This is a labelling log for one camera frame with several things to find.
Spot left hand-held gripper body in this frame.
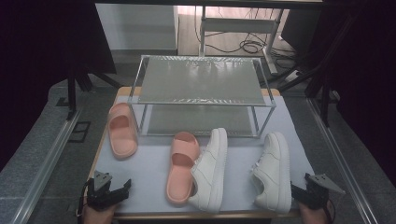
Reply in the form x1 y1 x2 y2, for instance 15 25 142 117
86 170 125 211

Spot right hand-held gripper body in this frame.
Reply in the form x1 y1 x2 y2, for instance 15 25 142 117
303 173 346 210

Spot white sneaker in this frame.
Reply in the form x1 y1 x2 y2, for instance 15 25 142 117
186 127 229 214
250 131 292 214

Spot pink slipper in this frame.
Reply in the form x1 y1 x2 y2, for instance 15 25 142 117
165 131 201 205
106 102 139 161

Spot metal shoe rack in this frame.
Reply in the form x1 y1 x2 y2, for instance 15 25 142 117
127 54 277 138

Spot person's left hand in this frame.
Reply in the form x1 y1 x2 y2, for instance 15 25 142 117
82 203 118 224

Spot person's right hand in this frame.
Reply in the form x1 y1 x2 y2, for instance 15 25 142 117
298 201 329 224

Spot pale grey table mat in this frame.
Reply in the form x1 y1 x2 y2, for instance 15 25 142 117
90 94 316 216

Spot black metal stand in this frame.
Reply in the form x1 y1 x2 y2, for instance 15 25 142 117
276 12 347 127

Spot white power strip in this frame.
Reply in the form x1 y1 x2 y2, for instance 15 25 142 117
284 70 302 83

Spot black tripod stand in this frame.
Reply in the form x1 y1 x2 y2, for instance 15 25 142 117
55 60 123 122

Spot white cabinet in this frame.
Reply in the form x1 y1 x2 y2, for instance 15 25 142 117
94 3 179 51

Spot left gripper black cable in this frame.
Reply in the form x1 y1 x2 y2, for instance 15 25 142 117
75 181 92 218

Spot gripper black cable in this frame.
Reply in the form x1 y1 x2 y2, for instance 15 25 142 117
323 200 336 224
75 181 92 218

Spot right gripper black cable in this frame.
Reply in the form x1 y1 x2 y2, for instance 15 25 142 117
323 200 336 224

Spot aluminium floor rail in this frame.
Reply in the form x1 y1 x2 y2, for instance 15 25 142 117
306 97 379 224
10 108 83 224

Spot black square floor frame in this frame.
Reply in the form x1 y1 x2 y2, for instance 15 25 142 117
68 120 92 144

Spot black floor cables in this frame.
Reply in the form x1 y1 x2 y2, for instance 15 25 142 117
194 6 297 63

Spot white desk frame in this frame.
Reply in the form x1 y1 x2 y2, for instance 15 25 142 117
199 6 280 76

